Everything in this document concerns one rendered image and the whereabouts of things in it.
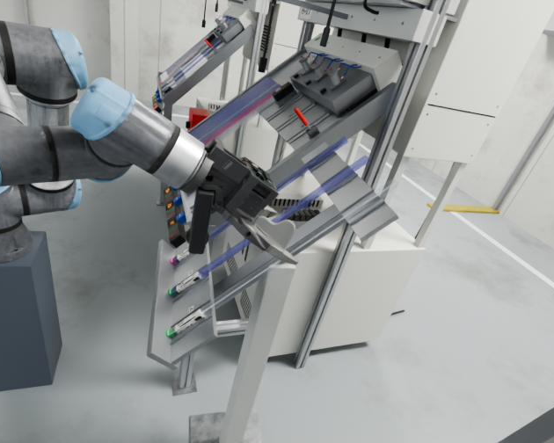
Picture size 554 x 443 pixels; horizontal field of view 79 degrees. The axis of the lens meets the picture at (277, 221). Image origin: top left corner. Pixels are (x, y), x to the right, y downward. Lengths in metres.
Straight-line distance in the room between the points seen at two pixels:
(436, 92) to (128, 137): 0.92
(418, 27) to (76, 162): 0.82
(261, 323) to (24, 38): 0.76
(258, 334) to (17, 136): 0.63
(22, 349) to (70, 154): 0.99
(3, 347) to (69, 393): 0.29
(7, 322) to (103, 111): 0.99
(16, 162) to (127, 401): 1.12
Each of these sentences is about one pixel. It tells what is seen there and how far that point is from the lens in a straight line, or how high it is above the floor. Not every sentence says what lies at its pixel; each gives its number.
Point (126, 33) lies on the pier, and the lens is 4.91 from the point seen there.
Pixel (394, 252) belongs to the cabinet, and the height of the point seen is 0.61.
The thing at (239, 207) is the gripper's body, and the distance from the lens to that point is 0.51.
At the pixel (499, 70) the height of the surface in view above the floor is 1.30.
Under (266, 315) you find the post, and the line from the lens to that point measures 0.83.
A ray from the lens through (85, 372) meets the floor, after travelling 1.59.
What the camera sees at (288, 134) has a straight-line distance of 1.11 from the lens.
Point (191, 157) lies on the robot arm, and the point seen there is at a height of 1.10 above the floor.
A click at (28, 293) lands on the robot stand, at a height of 0.45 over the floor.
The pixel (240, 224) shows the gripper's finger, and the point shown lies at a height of 1.02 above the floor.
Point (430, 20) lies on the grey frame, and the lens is 1.04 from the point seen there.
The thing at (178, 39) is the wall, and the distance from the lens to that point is 5.15.
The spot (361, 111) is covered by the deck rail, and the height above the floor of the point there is 1.12.
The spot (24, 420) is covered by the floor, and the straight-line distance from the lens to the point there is 1.53.
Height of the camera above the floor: 1.27
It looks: 29 degrees down
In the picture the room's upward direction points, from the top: 14 degrees clockwise
